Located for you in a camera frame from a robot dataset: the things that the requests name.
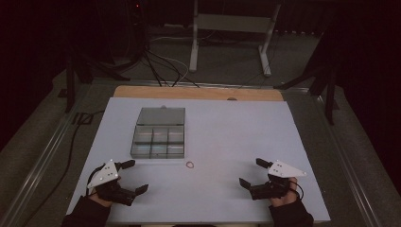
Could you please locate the person's right hand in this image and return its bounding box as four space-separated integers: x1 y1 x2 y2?
270 176 299 208

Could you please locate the white floor cable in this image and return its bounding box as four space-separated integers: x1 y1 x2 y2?
148 35 202 87

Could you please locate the metal floor rail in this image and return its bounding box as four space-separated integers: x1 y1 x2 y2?
0 82 93 227
311 93 384 227

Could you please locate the dark equipment with red light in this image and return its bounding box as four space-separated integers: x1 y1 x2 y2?
124 0 150 65

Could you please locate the person's left hand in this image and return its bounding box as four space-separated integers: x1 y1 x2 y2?
88 190 113 208

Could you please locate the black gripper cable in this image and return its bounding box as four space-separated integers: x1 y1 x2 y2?
288 180 305 201
85 163 107 197

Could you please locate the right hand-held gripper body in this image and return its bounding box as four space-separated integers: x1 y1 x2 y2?
249 159 307 201

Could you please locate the bundle of black cables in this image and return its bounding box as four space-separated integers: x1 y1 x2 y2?
140 48 201 89

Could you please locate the white table cover sheet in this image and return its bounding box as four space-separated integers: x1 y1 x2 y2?
65 96 331 225

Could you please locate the black metal stand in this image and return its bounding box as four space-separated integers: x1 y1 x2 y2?
63 44 131 114
273 27 340 126

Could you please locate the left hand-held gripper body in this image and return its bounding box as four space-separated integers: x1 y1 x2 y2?
87 159 137 207

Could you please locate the white metal stand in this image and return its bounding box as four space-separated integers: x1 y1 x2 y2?
188 0 283 78

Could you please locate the clear plastic compartment box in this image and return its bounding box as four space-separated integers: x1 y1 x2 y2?
130 107 186 160

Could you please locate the black floor cable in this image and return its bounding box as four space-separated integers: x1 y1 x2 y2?
21 110 106 227

